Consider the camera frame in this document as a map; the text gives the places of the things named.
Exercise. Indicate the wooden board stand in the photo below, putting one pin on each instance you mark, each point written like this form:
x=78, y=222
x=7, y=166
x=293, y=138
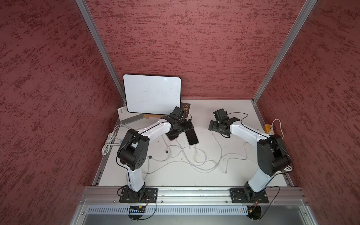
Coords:
x=158, y=116

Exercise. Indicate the dark book chinese title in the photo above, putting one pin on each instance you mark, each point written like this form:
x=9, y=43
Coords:
x=185, y=107

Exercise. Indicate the white board black frame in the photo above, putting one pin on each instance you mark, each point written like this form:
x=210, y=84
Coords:
x=152, y=94

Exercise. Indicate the yellow power strip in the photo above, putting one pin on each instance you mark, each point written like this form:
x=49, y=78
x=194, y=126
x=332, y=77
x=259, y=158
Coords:
x=269, y=129

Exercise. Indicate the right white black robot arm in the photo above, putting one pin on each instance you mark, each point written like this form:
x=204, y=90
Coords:
x=272, y=157

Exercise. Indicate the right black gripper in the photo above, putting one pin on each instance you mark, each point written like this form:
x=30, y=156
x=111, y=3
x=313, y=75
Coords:
x=214, y=127

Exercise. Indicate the left aluminium corner post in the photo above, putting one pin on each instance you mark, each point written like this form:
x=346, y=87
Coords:
x=84, y=9

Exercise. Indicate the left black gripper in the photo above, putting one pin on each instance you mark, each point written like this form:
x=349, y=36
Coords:
x=186, y=126

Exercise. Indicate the grey flat box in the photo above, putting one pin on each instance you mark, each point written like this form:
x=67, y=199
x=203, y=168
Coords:
x=126, y=117

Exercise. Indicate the pink case phone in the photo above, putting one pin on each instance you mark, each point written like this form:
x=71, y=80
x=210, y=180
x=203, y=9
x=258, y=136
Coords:
x=172, y=137

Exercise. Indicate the clear case phone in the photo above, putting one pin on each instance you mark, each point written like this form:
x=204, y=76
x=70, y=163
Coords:
x=192, y=137

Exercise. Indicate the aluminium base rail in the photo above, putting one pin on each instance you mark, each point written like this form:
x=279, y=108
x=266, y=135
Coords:
x=276, y=196

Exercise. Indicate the aluminium corner post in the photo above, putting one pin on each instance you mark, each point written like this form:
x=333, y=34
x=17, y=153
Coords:
x=295, y=29
x=84, y=9

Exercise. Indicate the right aluminium corner post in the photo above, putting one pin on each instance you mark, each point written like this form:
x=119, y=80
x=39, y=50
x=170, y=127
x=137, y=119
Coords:
x=295, y=29

